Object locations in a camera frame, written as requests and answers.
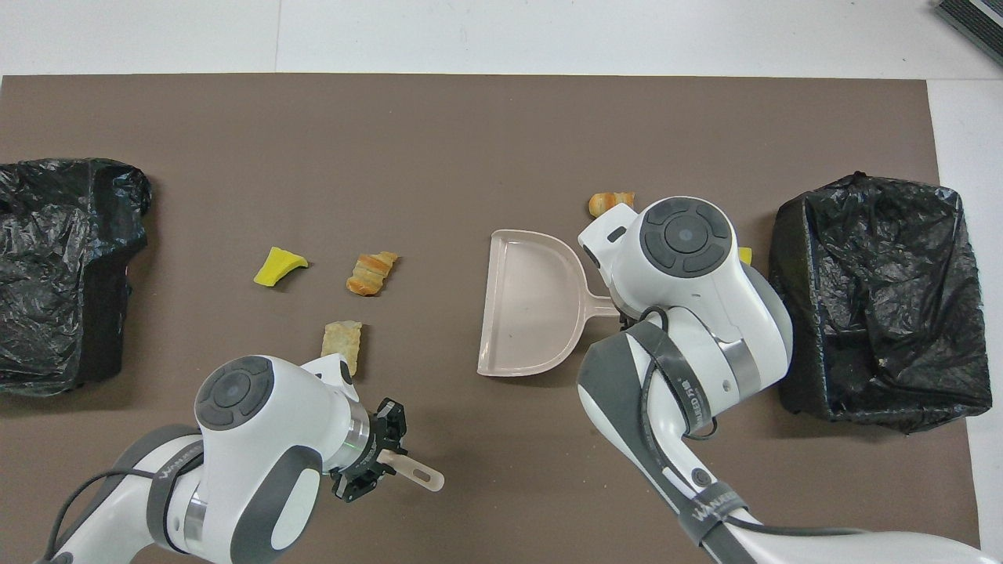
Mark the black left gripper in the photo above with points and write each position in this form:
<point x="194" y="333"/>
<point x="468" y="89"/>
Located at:
<point x="380" y="440"/>

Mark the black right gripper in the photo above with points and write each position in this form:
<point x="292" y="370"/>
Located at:
<point x="629" y="315"/>

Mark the beige plastic dustpan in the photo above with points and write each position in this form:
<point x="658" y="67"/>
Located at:
<point x="525" y="305"/>

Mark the pale beige sponge chunk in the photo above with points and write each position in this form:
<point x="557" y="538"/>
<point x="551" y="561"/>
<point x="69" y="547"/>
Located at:
<point x="342" y="337"/>

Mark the yellow sponge piece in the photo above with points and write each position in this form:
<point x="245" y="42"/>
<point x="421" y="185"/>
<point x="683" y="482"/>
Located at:
<point x="745" y="255"/>
<point x="274" y="269"/>

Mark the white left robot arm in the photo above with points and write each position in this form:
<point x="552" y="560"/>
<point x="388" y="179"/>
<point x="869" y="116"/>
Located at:
<point x="258" y="423"/>

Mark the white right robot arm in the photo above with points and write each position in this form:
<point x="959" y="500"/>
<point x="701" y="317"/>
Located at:
<point x="689" y="313"/>

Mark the black bag lined bin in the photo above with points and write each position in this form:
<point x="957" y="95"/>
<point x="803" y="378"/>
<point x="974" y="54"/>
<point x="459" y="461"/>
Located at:
<point x="878" y="258"/>
<point x="47" y="211"/>

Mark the brown table mat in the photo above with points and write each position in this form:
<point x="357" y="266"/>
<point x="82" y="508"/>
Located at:
<point x="470" y="141"/>

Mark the grey ribbed panel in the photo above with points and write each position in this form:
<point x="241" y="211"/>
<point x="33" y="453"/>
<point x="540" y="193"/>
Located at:
<point x="979" y="19"/>

